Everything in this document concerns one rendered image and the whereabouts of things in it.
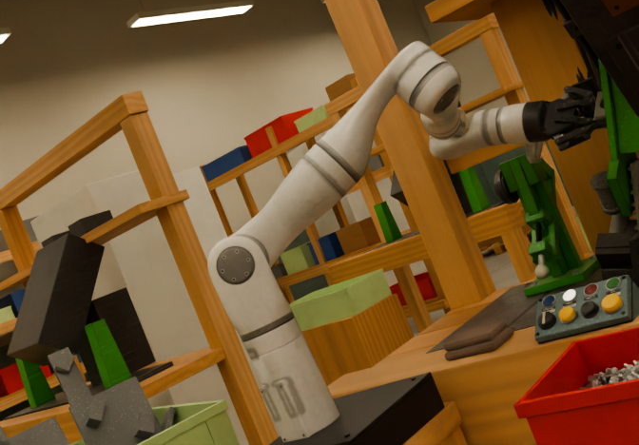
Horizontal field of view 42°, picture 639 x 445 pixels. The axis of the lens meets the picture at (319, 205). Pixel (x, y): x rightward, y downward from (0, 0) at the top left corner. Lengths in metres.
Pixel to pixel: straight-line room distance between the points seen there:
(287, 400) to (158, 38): 9.06
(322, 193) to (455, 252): 0.77
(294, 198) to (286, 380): 0.28
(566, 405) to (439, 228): 1.10
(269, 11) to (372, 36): 9.52
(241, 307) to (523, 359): 0.44
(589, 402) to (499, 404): 0.43
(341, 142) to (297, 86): 9.98
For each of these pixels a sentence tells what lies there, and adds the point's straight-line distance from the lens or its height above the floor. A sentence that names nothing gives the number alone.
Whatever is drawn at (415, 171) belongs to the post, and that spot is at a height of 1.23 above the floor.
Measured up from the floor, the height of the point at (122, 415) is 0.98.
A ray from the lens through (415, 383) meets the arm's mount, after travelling 1.33.
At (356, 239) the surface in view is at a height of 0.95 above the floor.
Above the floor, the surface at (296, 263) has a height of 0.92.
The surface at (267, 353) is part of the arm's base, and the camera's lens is 1.31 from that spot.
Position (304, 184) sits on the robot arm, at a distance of 1.31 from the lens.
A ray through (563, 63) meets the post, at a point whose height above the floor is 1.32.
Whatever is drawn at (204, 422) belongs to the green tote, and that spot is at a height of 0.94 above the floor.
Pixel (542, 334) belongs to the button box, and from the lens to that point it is 1.32.
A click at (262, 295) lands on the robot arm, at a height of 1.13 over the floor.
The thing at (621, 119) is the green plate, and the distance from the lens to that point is 1.45.
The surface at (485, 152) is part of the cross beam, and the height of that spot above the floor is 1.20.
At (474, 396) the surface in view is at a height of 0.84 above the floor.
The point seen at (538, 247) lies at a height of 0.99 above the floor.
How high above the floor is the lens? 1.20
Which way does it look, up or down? 1 degrees up
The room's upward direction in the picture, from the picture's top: 22 degrees counter-clockwise
